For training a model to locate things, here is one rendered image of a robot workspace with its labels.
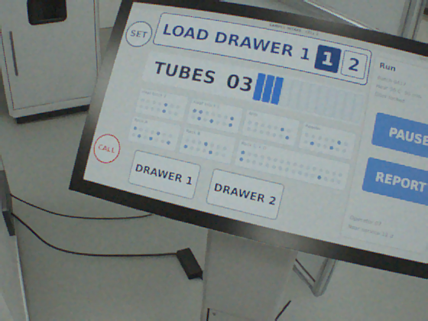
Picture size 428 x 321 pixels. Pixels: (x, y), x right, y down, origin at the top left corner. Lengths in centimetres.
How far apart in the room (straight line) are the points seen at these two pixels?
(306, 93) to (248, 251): 30
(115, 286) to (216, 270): 96
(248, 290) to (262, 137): 35
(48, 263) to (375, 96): 151
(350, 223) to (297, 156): 11
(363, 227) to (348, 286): 128
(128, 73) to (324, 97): 27
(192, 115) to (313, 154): 16
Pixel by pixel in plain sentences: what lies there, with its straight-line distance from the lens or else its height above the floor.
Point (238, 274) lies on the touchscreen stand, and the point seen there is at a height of 75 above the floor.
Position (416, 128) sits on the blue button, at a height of 111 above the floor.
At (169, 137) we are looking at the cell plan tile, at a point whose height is 104.
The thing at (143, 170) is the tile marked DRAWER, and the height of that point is 100.
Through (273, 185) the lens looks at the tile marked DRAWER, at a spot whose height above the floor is 102.
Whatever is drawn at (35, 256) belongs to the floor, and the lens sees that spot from 185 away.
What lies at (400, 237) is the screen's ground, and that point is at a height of 100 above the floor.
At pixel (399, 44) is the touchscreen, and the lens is 60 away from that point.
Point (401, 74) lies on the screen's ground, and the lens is 58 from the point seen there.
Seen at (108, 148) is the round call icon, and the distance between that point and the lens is 59.
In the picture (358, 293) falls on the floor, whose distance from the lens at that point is 181.
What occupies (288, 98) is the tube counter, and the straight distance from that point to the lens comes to 55.
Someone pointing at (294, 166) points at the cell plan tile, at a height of 104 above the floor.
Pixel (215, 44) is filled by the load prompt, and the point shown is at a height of 115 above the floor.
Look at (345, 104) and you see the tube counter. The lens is 55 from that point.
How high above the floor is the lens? 135
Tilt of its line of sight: 36 degrees down
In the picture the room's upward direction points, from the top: 6 degrees clockwise
